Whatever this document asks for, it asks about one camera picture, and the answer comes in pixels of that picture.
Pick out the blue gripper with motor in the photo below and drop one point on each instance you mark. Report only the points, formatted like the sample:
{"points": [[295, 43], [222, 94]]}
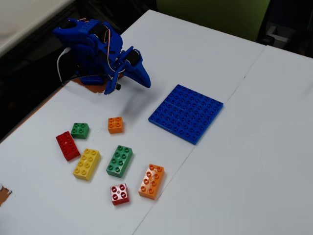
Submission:
{"points": [[140, 71]]}

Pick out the green 2x4 block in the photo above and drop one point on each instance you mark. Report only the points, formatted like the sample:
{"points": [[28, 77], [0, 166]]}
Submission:
{"points": [[119, 161]]}

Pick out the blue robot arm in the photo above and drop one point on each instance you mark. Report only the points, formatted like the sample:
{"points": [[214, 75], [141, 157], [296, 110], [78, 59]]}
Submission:
{"points": [[85, 51]]}

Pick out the orange 2x2 block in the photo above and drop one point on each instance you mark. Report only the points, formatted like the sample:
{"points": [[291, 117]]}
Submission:
{"points": [[115, 125]]}

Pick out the green 2x2 block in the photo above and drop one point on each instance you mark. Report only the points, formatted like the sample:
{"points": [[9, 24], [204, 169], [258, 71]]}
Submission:
{"points": [[80, 131]]}

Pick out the red 2x4 block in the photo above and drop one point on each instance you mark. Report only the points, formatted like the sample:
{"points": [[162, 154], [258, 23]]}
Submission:
{"points": [[68, 146]]}

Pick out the yellow 2x4 block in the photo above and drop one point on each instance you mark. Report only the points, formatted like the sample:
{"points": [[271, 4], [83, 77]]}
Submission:
{"points": [[86, 164]]}

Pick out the orange 2x4 block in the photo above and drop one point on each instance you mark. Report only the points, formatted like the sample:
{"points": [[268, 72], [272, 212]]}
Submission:
{"points": [[151, 181]]}

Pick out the red 2x2 block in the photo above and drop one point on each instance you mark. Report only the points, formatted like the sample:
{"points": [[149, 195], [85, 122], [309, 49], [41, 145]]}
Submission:
{"points": [[119, 194]]}

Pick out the blue 8x8 baseplate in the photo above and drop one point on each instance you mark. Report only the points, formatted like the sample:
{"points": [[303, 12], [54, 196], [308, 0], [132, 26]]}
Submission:
{"points": [[185, 112]]}

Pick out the green partition panel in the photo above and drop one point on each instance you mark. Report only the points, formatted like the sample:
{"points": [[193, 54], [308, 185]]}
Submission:
{"points": [[210, 14]]}

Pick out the white side table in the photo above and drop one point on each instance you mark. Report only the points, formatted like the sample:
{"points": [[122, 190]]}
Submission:
{"points": [[22, 17]]}

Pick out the black chair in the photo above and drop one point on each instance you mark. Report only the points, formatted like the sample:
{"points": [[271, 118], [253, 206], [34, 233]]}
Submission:
{"points": [[288, 14]]}

